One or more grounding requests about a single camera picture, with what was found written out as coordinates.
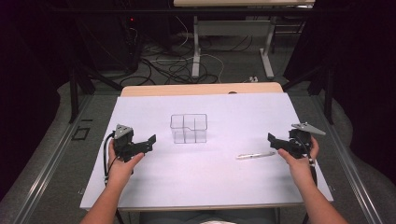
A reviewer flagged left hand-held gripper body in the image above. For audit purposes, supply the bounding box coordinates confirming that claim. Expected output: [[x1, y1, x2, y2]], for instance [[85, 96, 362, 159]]
[[112, 123, 148, 163]]

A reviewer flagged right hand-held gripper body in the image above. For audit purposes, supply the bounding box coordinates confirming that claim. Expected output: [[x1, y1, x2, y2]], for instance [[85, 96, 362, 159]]
[[288, 121, 327, 160]]

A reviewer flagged person's left hand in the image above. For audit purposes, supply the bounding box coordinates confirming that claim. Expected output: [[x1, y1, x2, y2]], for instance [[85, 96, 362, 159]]
[[106, 140, 146, 189]]

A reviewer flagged person's right hand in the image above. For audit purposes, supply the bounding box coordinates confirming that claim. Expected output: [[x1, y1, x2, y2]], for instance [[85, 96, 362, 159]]
[[276, 135, 321, 187]]

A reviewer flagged white pen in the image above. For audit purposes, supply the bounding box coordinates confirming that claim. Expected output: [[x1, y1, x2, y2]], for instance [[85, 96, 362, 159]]
[[235, 150, 277, 161]]

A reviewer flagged clear plastic divided organizer box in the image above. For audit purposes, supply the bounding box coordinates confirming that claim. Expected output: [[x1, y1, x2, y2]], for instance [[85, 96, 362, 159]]
[[169, 113, 208, 145]]

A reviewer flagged black metal stand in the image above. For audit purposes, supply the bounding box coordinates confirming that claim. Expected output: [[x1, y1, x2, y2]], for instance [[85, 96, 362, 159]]
[[280, 60, 336, 126], [67, 60, 124, 124]]

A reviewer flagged white table cover sheet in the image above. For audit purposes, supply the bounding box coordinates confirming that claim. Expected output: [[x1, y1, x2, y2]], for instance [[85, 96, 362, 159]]
[[79, 91, 334, 211]]

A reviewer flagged black computer tower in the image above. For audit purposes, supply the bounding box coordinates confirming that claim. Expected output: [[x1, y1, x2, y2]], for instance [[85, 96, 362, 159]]
[[116, 14, 143, 74]]

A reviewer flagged white desk with metal legs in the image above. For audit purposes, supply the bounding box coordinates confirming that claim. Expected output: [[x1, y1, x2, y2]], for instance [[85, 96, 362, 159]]
[[173, 0, 316, 80]]

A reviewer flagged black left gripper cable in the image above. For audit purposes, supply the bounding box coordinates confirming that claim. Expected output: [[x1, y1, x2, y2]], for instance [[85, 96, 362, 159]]
[[103, 132, 120, 188]]

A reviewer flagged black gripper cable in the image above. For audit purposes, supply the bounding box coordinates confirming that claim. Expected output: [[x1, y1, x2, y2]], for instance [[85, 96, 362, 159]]
[[303, 136, 319, 189], [103, 132, 120, 188]]

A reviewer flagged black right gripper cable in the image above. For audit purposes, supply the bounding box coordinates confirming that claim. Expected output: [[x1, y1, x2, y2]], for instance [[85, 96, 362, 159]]
[[303, 136, 319, 189]]

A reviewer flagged aluminium floor rail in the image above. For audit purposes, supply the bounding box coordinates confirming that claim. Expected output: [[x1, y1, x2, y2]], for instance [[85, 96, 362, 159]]
[[12, 94, 94, 224], [311, 92, 385, 224]]

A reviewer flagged tangle of black floor cables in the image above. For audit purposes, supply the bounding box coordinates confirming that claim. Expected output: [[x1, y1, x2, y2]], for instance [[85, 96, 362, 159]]
[[120, 34, 254, 87]]

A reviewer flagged white floor cable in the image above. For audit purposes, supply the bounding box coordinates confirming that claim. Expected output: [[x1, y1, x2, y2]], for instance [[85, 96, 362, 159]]
[[174, 15, 226, 84]]

